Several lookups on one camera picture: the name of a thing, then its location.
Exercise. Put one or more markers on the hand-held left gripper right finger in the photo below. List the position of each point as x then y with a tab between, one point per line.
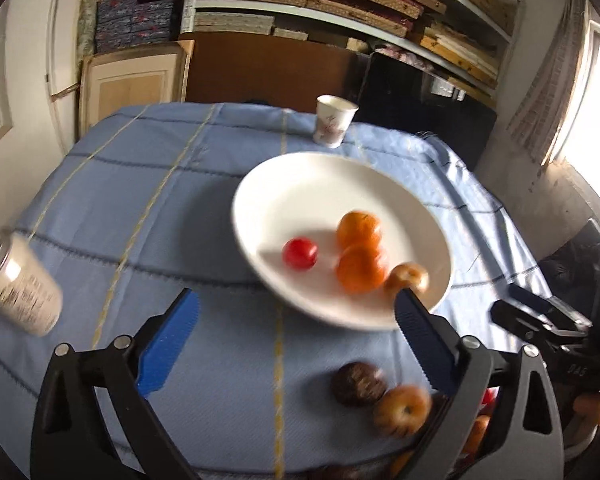
425	345

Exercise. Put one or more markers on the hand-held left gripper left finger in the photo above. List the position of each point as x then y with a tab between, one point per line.
167	345

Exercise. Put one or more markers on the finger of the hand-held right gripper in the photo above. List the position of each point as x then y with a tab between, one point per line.
517	320
527	300

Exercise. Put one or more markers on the small striped beige tomato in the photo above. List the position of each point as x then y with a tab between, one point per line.
407	276

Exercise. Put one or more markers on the white oval plate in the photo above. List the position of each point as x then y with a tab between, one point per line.
300	195

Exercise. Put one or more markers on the large striped orange tomato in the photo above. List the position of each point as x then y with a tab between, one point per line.
401	409

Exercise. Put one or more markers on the dark jacket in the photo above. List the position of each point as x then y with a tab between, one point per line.
590	265

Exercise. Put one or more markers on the blue checked tablecloth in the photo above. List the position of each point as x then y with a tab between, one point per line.
155	210

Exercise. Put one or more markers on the small red tomato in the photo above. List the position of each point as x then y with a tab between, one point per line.
300	253

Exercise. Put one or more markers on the white drink can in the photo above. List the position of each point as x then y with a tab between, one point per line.
22	285

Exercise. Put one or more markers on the brick-patterned curtain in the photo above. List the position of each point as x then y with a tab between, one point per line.
550	80

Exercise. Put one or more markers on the black panel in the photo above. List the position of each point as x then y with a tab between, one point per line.
420	105

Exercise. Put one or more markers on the floral paper cup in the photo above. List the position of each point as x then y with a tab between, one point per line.
334	120

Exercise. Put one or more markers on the light wooden framed panel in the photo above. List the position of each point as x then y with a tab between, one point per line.
130	85

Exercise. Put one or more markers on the brown wooden board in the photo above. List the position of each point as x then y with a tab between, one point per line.
270	70

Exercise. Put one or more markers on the stack of patterned blue boxes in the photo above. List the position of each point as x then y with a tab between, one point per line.
135	15

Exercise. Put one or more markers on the metal shelving unit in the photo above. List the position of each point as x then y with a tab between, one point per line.
300	7

